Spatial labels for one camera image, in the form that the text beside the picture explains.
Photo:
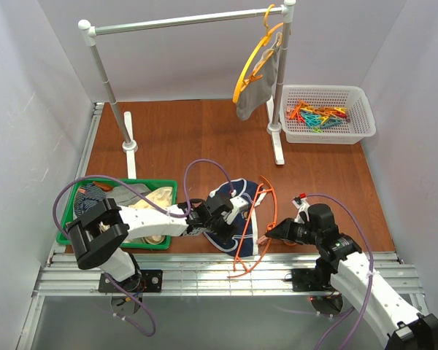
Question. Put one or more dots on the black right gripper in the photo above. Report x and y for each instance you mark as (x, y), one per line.
(292, 232)

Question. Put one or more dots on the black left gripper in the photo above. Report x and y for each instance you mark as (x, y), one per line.
(219, 217)

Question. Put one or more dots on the navy blue underwear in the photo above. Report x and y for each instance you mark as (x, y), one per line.
(245, 236)

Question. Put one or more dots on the orange plastic hanger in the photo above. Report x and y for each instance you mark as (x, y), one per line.
(265, 205)

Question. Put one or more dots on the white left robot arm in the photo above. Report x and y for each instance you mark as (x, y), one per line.
(97, 235)

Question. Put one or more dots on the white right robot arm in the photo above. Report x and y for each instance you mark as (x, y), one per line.
(343, 266)

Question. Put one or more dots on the beige underwear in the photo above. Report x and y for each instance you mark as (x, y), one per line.
(162, 197)

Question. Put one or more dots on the grey underwear in tray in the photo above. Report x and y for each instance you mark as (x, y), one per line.
(124, 197)

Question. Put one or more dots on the striped blue underwear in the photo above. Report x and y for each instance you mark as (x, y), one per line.
(86, 197)

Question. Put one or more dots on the grey hanging underwear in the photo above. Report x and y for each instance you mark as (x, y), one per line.
(258, 85)

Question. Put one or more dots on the teal clothespin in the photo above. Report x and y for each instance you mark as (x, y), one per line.
(330, 122)

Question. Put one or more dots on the white plastic basket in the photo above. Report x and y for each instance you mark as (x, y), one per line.
(304, 107)

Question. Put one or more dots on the white clothes rack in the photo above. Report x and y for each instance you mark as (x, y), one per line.
(274, 18)

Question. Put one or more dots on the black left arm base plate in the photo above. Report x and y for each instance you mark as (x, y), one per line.
(143, 281)

